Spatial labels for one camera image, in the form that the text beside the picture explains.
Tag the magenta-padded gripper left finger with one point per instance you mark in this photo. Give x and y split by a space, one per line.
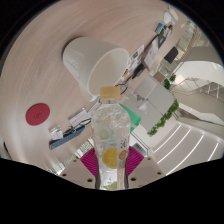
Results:
80 171

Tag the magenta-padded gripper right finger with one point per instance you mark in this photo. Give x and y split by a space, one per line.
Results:
145 170

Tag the clear bottle with yellow cap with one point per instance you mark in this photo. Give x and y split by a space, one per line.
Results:
111 140

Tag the small white card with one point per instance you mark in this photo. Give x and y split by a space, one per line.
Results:
56 133

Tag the ceiling light strips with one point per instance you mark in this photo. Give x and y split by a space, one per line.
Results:
186 146

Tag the clear tumbler with lid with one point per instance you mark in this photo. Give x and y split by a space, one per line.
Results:
141 101

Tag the flat round red coaster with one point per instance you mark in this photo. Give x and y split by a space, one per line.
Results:
38 114

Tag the white cabinet topped with plants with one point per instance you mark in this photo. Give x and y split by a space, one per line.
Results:
153 96

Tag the colourful sticker sheet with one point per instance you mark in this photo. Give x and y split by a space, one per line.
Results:
135 58

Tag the white ceramic mug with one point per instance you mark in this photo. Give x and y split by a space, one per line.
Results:
83 58

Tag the open booklet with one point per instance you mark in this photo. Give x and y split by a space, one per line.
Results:
151 53

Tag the black chair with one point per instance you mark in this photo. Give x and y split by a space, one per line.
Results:
171 55

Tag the white remote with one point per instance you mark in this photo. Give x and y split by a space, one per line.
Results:
167 18

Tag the white computer mouse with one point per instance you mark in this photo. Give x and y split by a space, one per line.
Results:
173 14

